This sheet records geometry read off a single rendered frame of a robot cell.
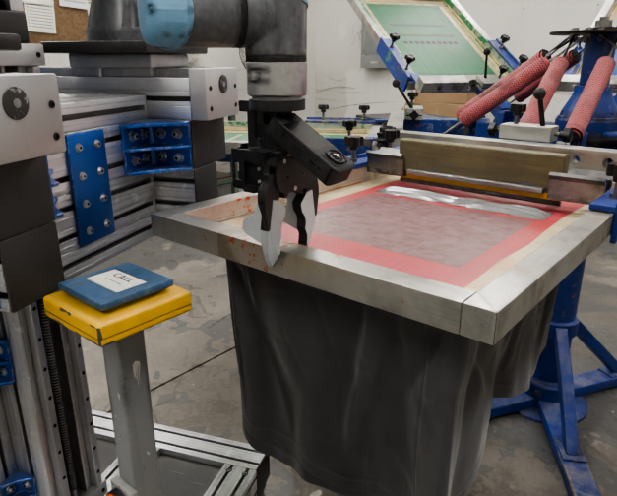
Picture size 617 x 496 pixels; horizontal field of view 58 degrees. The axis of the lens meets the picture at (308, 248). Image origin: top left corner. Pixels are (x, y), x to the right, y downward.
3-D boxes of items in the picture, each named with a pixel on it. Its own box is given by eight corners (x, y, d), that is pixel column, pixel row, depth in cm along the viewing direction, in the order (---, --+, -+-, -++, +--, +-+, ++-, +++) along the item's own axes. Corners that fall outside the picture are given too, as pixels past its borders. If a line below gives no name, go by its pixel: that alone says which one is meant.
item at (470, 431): (447, 558, 82) (475, 297, 68) (425, 545, 84) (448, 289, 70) (548, 413, 115) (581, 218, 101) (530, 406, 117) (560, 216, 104)
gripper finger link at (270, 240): (247, 258, 76) (257, 192, 75) (278, 268, 72) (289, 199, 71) (230, 259, 73) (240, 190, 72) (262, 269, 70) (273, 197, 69)
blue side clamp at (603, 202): (615, 244, 91) (623, 203, 89) (583, 237, 94) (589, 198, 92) (649, 208, 113) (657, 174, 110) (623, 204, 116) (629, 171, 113)
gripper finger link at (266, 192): (275, 229, 73) (285, 164, 72) (284, 232, 72) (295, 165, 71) (250, 228, 69) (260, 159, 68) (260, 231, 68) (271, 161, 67)
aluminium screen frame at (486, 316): (493, 345, 56) (497, 312, 55) (152, 234, 92) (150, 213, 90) (646, 201, 113) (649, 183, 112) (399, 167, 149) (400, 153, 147)
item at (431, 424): (440, 572, 80) (467, 303, 67) (229, 442, 108) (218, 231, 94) (449, 558, 83) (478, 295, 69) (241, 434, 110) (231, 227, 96)
